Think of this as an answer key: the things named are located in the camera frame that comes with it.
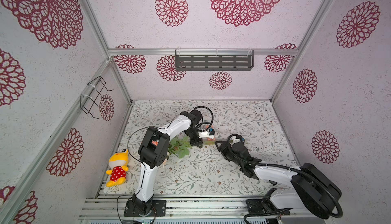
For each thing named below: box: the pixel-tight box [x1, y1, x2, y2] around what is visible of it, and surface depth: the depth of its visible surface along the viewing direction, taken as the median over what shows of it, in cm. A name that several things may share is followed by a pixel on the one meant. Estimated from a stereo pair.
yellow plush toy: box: [105, 148, 129, 188], surface depth 82 cm
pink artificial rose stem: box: [168, 135, 193, 159], surface depth 87 cm
